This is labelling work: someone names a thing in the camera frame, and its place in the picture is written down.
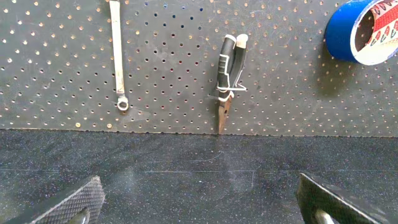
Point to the pliers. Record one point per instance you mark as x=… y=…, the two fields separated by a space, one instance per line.
x=224 y=68

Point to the metal hook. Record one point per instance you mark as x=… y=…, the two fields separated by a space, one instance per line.
x=241 y=89

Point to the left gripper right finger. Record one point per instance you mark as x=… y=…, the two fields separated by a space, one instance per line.
x=329 y=202

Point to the roll of blue tape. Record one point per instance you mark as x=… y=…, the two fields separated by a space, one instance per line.
x=339 y=34

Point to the black pegboard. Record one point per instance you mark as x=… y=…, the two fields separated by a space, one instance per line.
x=174 y=77

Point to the wrench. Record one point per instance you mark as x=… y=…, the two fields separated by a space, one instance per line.
x=118 y=62

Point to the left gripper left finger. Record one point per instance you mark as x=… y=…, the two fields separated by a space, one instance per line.
x=74 y=205

